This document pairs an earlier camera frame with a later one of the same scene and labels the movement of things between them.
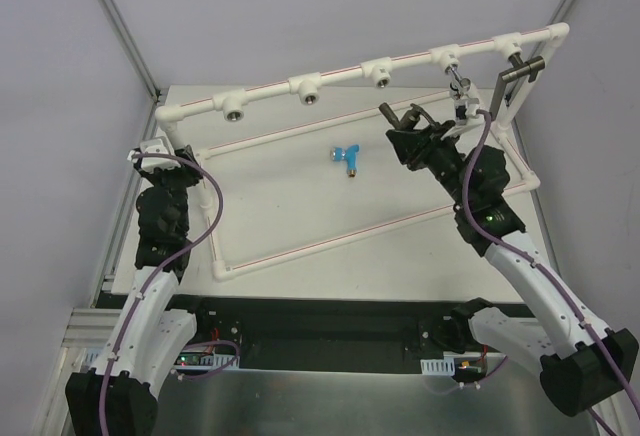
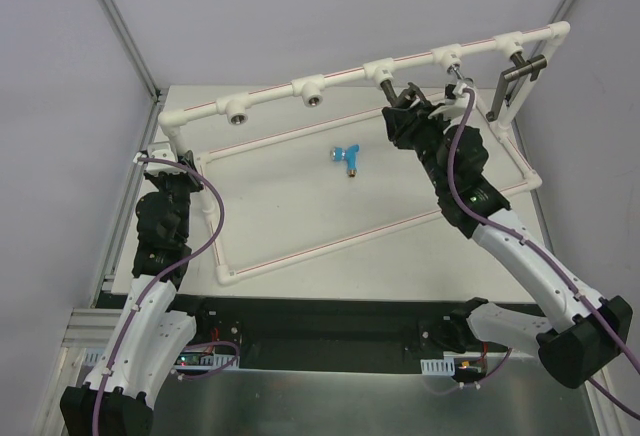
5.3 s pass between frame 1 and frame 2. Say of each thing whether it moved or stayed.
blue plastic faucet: stayed
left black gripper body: stayed
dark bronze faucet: moved
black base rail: stayed
